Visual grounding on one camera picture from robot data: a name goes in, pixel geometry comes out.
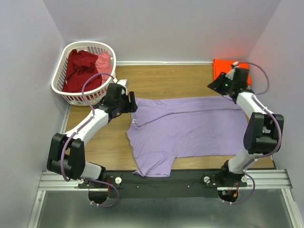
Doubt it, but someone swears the pink t shirt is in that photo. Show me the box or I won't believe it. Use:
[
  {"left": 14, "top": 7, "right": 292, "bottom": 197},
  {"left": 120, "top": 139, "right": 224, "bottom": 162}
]
[{"left": 95, "top": 52, "right": 113, "bottom": 85}]

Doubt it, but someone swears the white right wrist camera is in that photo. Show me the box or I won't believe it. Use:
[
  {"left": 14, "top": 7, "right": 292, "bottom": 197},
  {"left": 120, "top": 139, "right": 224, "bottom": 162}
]
[{"left": 226, "top": 61, "right": 239, "bottom": 80}]

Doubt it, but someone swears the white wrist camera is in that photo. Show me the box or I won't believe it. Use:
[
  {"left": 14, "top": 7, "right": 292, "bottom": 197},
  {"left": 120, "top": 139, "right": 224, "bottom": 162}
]
[
  {"left": 226, "top": 61, "right": 239, "bottom": 80},
  {"left": 112, "top": 78, "right": 128, "bottom": 95}
]

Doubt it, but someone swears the dark red t shirt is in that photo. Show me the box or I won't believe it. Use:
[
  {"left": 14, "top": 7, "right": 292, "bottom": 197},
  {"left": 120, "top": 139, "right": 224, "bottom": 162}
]
[{"left": 62, "top": 49, "right": 98, "bottom": 93}]

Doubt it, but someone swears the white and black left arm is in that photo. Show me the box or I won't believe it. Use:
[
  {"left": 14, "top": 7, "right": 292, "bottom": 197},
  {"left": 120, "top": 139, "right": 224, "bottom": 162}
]
[{"left": 47, "top": 79, "right": 137, "bottom": 188}]

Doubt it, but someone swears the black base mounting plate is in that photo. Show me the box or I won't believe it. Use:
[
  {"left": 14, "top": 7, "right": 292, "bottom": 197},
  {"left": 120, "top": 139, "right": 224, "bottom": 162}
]
[{"left": 78, "top": 169, "right": 247, "bottom": 200}]

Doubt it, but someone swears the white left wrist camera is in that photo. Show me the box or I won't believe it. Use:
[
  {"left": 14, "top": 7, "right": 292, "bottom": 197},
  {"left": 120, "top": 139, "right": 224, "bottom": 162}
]
[{"left": 112, "top": 78, "right": 128, "bottom": 95}]

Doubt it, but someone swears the white plastic laundry basket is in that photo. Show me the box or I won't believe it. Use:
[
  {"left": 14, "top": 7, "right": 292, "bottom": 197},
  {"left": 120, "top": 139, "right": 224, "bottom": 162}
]
[{"left": 51, "top": 41, "right": 116, "bottom": 106}]

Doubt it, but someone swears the lavender t shirt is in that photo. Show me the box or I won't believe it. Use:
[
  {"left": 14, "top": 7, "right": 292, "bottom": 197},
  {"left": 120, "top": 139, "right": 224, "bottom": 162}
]
[{"left": 127, "top": 96, "right": 247, "bottom": 177}]

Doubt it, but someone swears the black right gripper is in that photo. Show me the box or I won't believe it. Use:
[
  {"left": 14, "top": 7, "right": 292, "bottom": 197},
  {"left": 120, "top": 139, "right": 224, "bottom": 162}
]
[{"left": 208, "top": 72, "right": 236, "bottom": 96}]

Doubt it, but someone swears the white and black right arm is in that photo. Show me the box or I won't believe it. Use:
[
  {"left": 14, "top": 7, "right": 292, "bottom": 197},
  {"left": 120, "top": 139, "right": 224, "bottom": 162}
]
[{"left": 208, "top": 66, "right": 285, "bottom": 186}]

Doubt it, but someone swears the folded orange t shirt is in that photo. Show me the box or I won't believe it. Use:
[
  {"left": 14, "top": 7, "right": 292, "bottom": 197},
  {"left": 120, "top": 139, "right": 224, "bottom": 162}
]
[{"left": 212, "top": 59, "right": 252, "bottom": 86}]

